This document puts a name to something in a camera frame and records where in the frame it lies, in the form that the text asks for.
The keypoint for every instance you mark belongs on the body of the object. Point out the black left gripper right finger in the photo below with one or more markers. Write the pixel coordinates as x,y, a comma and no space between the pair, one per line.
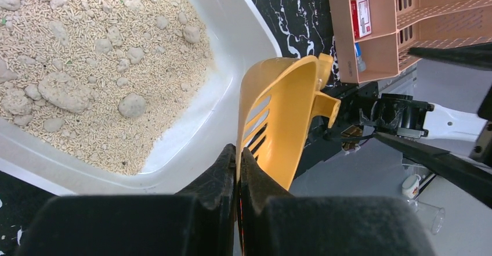
272,221

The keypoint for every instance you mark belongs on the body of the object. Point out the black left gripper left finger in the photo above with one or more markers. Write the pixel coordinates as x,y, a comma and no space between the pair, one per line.
197,220

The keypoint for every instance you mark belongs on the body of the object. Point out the yellow slotted litter scoop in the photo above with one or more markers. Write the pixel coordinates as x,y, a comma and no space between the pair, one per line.
279,97

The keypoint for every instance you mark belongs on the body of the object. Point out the white plastic litter box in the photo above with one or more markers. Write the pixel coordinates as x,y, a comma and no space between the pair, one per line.
239,38

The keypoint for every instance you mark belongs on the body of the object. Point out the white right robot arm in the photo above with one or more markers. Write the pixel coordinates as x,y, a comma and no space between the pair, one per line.
401,115

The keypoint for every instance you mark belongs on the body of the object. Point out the beige cat litter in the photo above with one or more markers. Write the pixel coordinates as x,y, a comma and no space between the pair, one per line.
101,80

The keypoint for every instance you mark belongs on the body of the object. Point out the red white small box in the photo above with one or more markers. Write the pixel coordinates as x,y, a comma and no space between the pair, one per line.
361,18

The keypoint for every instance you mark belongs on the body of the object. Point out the white mug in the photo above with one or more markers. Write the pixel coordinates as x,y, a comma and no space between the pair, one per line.
410,186

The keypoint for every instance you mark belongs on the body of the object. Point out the clear plastic cup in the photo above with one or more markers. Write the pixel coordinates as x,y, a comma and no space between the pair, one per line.
431,217

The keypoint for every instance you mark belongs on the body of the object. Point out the blue capped small bottle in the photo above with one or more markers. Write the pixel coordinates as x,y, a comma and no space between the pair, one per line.
361,65

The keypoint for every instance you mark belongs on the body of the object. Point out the orange plastic file organizer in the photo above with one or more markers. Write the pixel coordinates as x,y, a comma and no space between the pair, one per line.
398,25

